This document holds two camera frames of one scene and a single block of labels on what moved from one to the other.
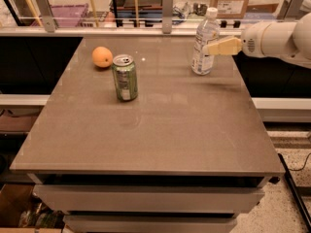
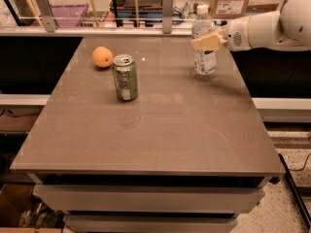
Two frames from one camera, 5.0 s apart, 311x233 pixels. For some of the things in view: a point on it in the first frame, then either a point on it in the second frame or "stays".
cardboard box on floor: x=22 y=212 stays
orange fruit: x=102 y=56 stays
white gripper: x=249 y=44 to x=235 y=36
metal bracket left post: x=46 y=11 stays
